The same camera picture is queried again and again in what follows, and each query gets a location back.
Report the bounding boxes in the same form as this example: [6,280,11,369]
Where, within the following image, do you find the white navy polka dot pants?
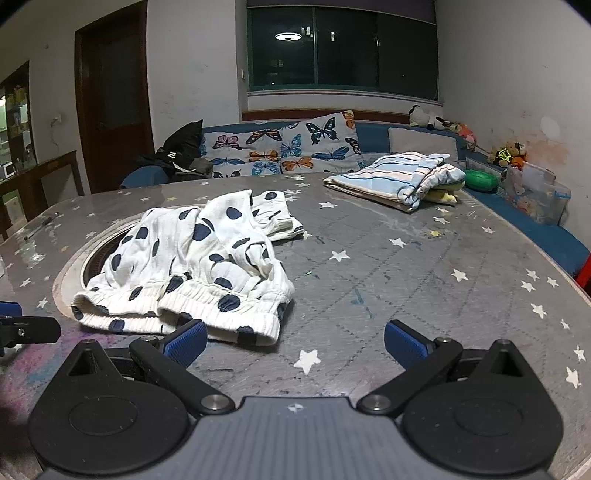
[71,189,305,347]

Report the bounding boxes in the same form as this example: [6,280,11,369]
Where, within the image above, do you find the round black induction cooker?
[52,217,153,319]

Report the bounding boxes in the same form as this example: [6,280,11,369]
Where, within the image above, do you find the dark wooden door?
[75,0,155,195]

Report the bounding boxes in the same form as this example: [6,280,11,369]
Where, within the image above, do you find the clear plastic storage box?
[503,161,571,226]

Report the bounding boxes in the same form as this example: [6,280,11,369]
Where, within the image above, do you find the pink plush toy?
[457,124,479,151]

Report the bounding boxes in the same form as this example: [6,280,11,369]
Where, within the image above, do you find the olive green cloth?
[185,157,214,179]

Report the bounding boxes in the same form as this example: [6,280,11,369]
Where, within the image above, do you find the green round container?
[464,169,500,192]

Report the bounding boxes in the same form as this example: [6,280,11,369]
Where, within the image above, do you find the folded blue striped cloth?
[323,151,467,213]

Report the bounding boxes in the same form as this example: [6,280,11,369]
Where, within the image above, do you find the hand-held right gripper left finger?
[55,318,235,416]

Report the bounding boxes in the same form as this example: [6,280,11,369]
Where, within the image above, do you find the white black dog plush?
[409,105,444,128]

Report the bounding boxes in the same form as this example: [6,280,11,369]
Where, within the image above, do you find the grey pillow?
[388,127,458,160]

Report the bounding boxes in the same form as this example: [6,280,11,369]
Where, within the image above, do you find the black bag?
[136,119,214,181]

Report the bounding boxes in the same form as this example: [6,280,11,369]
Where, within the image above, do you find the wooden side table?
[0,150,85,241]

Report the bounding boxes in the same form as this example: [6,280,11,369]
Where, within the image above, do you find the black pen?
[24,212,60,241]

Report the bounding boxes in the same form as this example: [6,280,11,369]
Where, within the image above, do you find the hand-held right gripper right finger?
[358,318,536,415]

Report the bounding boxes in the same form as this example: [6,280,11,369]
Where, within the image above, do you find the yellow cloth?
[425,180,466,205]

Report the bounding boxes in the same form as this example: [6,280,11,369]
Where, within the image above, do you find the grey star-printed tablecloth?
[0,172,591,480]

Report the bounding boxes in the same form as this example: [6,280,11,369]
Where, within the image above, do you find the wooden glass cabinet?
[0,60,38,178]

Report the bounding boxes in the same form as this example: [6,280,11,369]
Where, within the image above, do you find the dark window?
[246,0,438,100]

